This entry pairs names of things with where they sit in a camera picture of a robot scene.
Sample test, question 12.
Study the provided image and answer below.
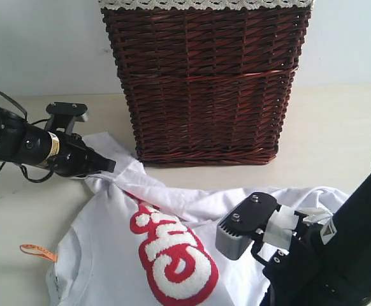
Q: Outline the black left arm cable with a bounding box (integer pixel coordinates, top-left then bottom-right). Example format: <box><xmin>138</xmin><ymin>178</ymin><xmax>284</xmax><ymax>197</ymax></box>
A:
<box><xmin>0</xmin><ymin>90</ymin><xmax>54</xmax><ymax>194</ymax></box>

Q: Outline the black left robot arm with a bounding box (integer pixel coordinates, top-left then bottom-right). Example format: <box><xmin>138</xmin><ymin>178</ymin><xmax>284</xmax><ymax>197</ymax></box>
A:
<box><xmin>0</xmin><ymin>102</ymin><xmax>116</xmax><ymax>177</ymax></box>

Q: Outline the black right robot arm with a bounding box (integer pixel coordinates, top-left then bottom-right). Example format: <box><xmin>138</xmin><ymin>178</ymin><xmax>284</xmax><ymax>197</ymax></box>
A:
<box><xmin>261</xmin><ymin>174</ymin><xmax>371</xmax><ymax>305</ymax></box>

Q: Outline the dark brown wicker basket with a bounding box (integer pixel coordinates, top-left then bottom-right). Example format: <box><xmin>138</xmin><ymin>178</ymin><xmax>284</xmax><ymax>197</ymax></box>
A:
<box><xmin>101</xmin><ymin>4</ymin><xmax>312</xmax><ymax>166</ymax></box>

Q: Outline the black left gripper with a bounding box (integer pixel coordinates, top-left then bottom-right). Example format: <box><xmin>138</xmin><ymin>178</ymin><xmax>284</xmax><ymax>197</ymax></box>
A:
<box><xmin>50</xmin><ymin>133</ymin><xmax>115</xmax><ymax>177</ymax></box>

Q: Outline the white t-shirt red lettering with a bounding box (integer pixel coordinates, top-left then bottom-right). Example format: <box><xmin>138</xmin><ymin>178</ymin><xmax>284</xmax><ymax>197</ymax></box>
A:
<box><xmin>45</xmin><ymin>132</ymin><xmax>352</xmax><ymax>306</ymax></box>

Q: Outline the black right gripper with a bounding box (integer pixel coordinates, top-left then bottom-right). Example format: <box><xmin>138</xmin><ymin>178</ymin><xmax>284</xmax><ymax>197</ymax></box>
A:
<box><xmin>258</xmin><ymin>238</ymin><xmax>329</xmax><ymax>305</ymax></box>

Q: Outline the orange clothing tag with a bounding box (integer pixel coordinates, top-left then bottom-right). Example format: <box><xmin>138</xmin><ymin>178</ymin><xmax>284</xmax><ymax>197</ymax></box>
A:
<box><xmin>19</xmin><ymin>244</ymin><xmax>58</xmax><ymax>263</ymax></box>

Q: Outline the beige lace basket liner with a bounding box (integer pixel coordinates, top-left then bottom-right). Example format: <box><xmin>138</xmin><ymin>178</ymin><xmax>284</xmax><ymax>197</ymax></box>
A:
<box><xmin>98</xmin><ymin>0</ymin><xmax>315</xmax><ymax>10</ymax></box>

